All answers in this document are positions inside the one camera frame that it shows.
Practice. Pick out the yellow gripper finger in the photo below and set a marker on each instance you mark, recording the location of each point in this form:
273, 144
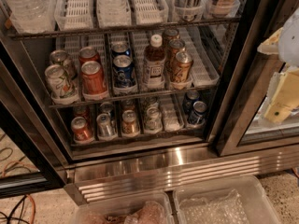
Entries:
282, 95
270, 45

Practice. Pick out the white green 7up can front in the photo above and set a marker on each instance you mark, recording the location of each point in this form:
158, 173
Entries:
59, 82

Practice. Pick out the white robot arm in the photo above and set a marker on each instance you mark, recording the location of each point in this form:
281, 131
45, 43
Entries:
288, 47

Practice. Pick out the blue can bottom front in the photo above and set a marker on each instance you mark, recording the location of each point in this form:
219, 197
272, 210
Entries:
197, 113

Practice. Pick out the bronze can front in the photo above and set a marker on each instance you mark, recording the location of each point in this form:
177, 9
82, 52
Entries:
181, 66

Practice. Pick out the bronze can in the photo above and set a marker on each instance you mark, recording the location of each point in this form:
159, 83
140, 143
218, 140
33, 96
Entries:
169, 34
181, 66
173, 47

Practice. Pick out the blue can bottom rear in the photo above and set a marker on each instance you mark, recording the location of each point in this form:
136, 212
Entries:
190, 98

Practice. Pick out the bronze can middle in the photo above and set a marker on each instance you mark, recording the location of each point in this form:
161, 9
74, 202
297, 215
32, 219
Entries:
173, 47

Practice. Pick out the plaid can top shelf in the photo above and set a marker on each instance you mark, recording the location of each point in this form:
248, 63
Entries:
186, 10

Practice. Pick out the bronze can rear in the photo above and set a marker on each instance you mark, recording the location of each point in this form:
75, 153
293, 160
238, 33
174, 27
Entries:
169, 34

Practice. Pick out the white green can bottom shelf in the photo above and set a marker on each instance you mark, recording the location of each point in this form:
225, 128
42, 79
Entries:
153, 120

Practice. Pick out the blue Pepsi can front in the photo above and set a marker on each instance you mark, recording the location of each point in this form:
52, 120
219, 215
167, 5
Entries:
123, 68

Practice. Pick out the blue pepsi can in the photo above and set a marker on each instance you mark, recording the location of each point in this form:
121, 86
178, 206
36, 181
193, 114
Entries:
123, 68
120, 48

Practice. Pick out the steel fridge bottom grille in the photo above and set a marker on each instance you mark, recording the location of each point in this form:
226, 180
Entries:
167, 169

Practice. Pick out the blue Pepsi can rear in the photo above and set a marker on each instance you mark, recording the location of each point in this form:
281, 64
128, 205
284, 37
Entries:
120, 48

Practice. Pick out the gold can bottom shelf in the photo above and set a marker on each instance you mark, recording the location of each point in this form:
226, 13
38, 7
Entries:
129, 122

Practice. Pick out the silver can bottom shelf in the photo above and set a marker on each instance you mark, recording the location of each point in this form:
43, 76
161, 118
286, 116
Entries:
105, 126

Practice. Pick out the orange soda can front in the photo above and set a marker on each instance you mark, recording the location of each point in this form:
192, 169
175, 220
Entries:
93, 77

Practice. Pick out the orange soda can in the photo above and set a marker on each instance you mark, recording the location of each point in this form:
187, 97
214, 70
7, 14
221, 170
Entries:
87, 54
93, 77

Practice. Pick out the orange soda can rear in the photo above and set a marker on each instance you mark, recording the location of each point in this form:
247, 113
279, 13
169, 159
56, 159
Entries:
87, 54

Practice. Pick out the orange can bottom shelf front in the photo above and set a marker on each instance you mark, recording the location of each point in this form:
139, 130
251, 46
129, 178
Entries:
81, 129

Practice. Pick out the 7up can rear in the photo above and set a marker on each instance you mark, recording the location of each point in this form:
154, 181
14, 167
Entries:
61, 57

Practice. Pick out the large water bottle top shelf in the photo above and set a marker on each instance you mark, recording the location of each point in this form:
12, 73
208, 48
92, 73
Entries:
32, 16

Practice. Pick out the right clear plastic bin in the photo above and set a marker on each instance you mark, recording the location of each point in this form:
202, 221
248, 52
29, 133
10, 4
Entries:
232, 200

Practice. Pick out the clear plastic bin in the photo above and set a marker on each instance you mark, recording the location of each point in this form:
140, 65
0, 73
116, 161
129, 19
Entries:
141, 208
232, 200

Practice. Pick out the brown tea bottle white cap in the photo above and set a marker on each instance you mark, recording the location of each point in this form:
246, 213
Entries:
154, 59

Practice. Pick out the left clear plastic bin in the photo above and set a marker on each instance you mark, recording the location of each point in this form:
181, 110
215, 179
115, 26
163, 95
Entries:
141, 208

